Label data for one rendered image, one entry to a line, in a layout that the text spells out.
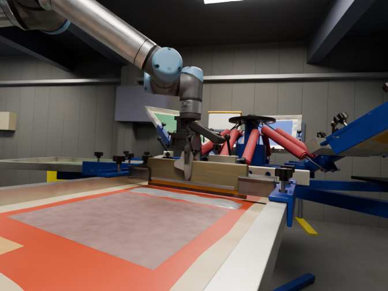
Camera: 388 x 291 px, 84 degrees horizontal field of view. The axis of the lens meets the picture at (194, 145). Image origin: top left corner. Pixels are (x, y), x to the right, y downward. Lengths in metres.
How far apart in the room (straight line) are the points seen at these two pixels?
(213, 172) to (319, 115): 3.69
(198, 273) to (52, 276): 0.16
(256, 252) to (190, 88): 0.55
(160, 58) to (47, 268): 0.45
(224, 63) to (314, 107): 1.75
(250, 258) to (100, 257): 0.18
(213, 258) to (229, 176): 0.37
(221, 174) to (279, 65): 3.79
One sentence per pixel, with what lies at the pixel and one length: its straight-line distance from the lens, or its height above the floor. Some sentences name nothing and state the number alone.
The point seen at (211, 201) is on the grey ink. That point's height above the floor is 0.96.
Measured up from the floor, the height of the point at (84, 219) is 0.96.
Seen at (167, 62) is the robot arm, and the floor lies 1.30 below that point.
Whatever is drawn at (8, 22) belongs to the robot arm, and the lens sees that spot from 0.86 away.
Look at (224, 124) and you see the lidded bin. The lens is 3.41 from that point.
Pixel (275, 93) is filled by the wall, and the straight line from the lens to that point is 4.18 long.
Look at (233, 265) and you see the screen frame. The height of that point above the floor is 0.99.
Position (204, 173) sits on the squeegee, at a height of 1.02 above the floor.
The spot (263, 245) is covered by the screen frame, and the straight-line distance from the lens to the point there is 0.29.
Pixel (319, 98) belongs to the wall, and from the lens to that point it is 4.32.
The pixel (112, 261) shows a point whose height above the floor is 0.96.
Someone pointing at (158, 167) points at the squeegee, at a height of 1.03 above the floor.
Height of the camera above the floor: 1.10
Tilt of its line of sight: 1 degrees up
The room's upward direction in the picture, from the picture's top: 3 degrees clockwise
